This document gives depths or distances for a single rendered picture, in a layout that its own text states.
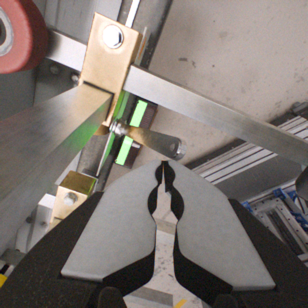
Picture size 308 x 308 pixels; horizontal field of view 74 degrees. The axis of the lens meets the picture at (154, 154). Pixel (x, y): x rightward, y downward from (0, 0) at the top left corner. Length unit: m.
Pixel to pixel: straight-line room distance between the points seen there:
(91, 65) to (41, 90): 0.34
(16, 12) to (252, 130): 0.28
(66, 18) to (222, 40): 0.79
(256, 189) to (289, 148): 0.93
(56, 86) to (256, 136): 0.45
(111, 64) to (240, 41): 0.97
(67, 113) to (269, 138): 0.25
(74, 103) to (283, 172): 1.15
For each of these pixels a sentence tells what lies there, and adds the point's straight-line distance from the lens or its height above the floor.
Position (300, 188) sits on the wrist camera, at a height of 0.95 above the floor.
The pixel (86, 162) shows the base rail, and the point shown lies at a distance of 0.52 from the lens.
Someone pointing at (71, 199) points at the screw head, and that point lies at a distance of 0.36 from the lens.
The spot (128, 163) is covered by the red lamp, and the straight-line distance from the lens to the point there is 0.49.
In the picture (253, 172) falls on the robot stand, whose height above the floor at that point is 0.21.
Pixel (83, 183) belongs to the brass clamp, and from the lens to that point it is 0.38.
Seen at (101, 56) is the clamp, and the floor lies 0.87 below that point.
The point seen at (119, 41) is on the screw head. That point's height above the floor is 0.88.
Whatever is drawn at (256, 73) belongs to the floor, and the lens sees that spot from 1.22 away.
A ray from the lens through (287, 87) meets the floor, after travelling 1.31.
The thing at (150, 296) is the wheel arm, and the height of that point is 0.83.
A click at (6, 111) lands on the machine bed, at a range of 0.53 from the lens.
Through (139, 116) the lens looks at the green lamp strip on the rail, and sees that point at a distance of 0.44.
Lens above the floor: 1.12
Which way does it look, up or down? 62 degrees down
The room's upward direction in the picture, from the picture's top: 175 degrees counter-clockwise
